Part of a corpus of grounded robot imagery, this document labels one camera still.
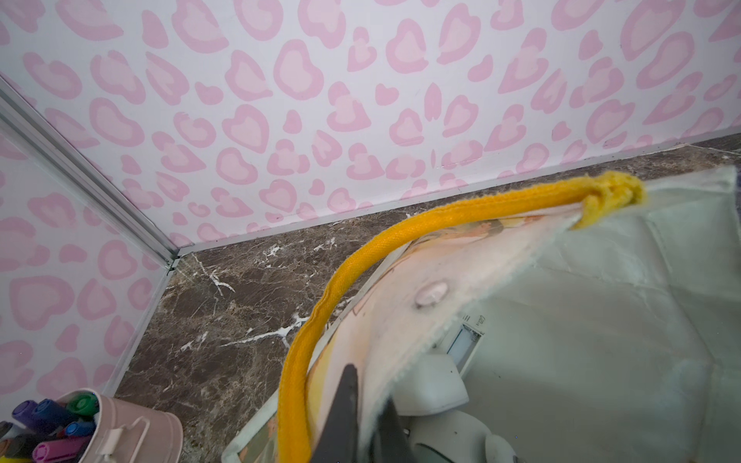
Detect white digital alarm clock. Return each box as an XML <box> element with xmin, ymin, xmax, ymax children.
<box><xmin>392</xmin><ymin>316</ymin><xmax>484</xmax><ymax>417</ymax></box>

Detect aluminium corner frame post left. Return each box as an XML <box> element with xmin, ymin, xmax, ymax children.
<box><xmin>1</xmin><ymin>78</ymin><xmax>179</xmax><ymax>268</ymax></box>

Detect pink pen holder cup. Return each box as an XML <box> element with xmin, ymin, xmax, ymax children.
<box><xmin>0</xmin><ymin>387</ymin><xmax>185</xmax><ymax>463</ymax></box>

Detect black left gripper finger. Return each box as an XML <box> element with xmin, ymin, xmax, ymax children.
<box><xmin>310</xmin><ymin>364</ymin><xmax>359</xmax><ymax>463</ymax></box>

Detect white canvas tote bag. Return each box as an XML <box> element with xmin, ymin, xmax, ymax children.
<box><xmin>222</xmin><ymin>167</ymin><xmax>740</xmax><ymax>462</ymax></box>

